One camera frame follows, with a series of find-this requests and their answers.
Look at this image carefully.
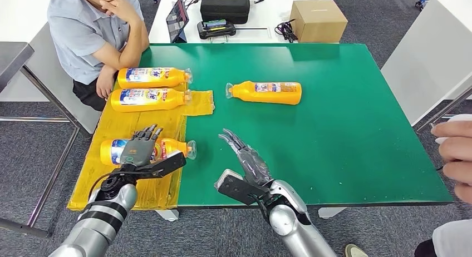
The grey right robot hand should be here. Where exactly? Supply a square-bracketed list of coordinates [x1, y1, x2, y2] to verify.
[218, 128, 274, 186]

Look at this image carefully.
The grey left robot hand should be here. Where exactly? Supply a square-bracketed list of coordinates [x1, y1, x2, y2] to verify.
[120, 124, 164, 167]

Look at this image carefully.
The person's left hand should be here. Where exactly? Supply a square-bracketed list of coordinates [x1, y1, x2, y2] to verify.
[96, 65, 119, 100]

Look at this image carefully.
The standing person's hand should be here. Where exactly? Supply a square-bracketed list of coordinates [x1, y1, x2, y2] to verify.
[430, 120, 472, 205]

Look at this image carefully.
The person's right hand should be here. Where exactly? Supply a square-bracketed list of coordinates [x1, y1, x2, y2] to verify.
[99, 0, 142, 26]

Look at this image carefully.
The orange detergent bottle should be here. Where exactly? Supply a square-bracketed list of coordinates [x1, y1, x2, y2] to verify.
[99, 137, 197, 167]
[117, 66, 194, 90]
[225, 81, 303, 106]
[110, 87, 193, 113]

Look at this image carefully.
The yellow taped cardboard mat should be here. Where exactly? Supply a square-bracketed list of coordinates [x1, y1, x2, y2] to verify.
[67, 86, 216, 212]

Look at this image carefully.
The seated person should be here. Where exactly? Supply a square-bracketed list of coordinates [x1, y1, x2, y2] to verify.
[47, 0, 150, 112]

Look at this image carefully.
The black tablet on stand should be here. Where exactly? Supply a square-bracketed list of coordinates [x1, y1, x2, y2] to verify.
[166, 0, 190, 44]

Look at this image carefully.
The white table foot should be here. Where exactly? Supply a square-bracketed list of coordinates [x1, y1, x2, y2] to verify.
[318, 207, 347, 219]
[155, 209, 180, 222]

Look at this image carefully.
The standing person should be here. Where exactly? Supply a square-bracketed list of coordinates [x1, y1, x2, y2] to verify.
[414, 219, 472, 257]

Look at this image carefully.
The white table with metal legs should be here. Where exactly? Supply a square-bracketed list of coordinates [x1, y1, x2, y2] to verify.
[380, 0, 472, 135]

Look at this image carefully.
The black handheld controller with screen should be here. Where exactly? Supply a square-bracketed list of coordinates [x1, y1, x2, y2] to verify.
[196, 19, 238, 40]

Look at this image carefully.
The black zipped carry case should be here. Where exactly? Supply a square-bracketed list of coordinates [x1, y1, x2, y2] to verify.
[200, 0, 252, 25]

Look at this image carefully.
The pale shoe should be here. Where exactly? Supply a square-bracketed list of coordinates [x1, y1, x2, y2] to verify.
[345, 243, 370, 257]

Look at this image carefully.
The white table with equipment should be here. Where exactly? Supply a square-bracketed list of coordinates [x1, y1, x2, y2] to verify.
[147, 0, 319, 45]

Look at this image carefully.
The brown cardboard box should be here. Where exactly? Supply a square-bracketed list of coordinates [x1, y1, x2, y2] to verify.
[289, 0, 349, 44]

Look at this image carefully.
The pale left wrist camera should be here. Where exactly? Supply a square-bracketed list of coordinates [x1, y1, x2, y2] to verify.
[135, 151, 187, 180]

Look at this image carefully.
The grey desk with metal frame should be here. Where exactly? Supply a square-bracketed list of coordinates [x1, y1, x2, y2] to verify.
[0, 41, 81, 238]

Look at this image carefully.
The black coiled cable bundle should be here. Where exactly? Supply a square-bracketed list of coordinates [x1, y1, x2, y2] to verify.
[274, 19, 299, 44]

